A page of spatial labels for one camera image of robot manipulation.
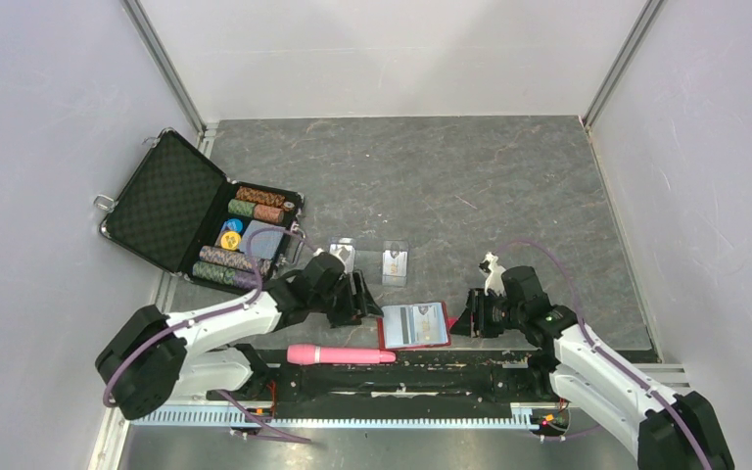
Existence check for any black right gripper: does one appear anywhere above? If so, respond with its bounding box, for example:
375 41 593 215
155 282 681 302
448 288 525 338

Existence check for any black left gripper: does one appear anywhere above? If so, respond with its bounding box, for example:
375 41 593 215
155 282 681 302
310 269 384 329

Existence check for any red leather card holder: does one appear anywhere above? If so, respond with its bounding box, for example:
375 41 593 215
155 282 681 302
377 302 452 351

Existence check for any clear plastic card box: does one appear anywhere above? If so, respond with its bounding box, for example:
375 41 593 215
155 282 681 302
329 237 409 288

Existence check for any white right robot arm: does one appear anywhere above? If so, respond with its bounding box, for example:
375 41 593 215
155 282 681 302
451 256 735 469

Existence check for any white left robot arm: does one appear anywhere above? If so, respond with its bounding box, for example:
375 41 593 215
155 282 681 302
95 252 384 420

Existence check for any stack of silver VIP cards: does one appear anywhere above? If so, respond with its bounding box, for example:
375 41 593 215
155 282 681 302
329 243 355 273

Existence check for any blue playing card deck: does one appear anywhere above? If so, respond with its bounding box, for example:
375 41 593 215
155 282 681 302
238 220 284 259

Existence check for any pink cylindrical wand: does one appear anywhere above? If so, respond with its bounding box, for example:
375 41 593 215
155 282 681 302
286 344 397 365

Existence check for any purple poker chip stack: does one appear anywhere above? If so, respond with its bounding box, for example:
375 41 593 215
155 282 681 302
199 246 271 276

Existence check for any green and brown chip stack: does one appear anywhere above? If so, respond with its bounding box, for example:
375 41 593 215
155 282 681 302
227 199 285 224

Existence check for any yellow poker chip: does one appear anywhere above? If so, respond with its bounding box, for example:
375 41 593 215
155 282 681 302
218 230 242 251

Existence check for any blue poker chip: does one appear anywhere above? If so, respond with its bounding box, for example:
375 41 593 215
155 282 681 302
221 218 244 234

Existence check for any brown poker chip stack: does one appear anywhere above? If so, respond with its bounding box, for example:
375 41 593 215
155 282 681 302
235 186 287 209

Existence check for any green poker chip stack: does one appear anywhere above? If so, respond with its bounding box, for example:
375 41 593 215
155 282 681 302
192 261 259 290

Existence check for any black poker chip case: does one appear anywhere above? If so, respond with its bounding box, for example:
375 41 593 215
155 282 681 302
100 128 304 296

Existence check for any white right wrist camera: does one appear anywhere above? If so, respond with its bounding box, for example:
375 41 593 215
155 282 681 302
478 252 505 296

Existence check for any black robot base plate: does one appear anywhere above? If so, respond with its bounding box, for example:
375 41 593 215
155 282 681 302
229 349 561 418

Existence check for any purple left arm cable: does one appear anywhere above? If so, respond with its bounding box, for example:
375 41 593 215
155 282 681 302
102 224 319 446

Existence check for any toothed aluminium rail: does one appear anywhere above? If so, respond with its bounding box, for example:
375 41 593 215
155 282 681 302
132 402 560 432

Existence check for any right aluminium frame post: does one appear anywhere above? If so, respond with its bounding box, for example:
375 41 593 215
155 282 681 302
581 0 667 133

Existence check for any aluminium frame post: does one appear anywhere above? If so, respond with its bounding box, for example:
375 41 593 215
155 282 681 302
581 0 667 133
120 0 207 136

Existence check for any left aluminium frame post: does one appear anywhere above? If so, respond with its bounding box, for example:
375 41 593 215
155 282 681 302
120 0 207 136

